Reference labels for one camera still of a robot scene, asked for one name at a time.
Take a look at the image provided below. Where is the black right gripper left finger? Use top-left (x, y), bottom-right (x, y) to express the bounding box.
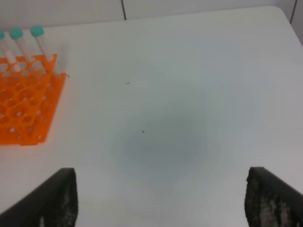
top-left (0, 168), bottom-right (78, 227)

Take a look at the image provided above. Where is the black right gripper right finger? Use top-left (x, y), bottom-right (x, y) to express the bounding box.
top-left (244, 167), bottom-right (303, 227)

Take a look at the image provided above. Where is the orange test tube rack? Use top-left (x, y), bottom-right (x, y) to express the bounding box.
top-left (0, 55), bottom-right (66, 146)

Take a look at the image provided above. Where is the row tube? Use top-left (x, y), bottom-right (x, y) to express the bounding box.
top-left (30, 25), bottom-right (61, 79)
top-left (9, 28), bottom-right (35, 62)
top-left (0, 30), bottom-right (21, 72)

